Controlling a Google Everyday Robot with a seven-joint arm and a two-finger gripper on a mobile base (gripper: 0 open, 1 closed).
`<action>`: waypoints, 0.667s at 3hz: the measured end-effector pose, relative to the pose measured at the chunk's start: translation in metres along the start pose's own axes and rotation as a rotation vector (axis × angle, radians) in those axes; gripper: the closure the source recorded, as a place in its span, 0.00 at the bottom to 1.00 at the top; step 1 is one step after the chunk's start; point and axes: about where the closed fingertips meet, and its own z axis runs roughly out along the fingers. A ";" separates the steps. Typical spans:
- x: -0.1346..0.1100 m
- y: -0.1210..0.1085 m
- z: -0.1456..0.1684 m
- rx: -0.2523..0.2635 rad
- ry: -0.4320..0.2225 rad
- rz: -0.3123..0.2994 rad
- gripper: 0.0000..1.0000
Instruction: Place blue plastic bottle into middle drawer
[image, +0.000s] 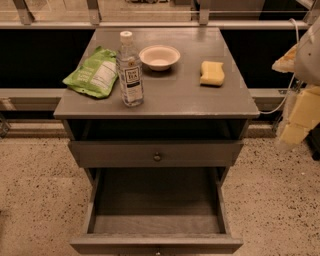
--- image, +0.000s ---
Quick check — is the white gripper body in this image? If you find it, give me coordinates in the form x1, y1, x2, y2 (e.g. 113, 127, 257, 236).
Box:
289, 85, 320, 130

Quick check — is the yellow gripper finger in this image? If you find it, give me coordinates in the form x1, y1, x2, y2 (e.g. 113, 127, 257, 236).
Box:
278, 123, 309, 145
272, 45, 297, 73

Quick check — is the clear plastic water bottle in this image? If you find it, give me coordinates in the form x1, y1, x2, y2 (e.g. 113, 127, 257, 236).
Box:
116, 31, 144, 107

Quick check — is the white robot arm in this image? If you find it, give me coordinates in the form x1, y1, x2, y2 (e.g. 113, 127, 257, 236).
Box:
272, 17, 320, 146

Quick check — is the round drawer knob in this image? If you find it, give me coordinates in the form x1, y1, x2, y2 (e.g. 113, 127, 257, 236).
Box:
153, 152, 161, 162

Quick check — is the grey wooden drawer cabinet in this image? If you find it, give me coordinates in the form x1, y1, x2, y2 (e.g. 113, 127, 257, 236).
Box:
53, 26, 261, 186

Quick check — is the open grey middle drawer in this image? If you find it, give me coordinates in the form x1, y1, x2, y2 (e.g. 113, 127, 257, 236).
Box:
70, 168, 243, 256

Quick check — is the closed upper grey drawer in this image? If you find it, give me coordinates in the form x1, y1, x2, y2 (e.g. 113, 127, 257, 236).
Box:
69, 140, 243, 168

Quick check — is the yellow sponge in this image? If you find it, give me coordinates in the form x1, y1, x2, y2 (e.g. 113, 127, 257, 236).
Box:
200, 61, 225, 86

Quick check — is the white paper bowl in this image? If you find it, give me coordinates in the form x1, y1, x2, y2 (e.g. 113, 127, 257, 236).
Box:
139, 45, 181, 71

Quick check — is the green snack bag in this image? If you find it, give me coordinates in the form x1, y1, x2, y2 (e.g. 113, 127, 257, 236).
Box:
63, 46, 118, 99

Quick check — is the white cable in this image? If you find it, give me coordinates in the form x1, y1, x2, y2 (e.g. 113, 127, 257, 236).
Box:
259, 17, 301, 116

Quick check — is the metal railing frame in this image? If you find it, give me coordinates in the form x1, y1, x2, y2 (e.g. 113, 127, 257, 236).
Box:
0, 0, 320, 29

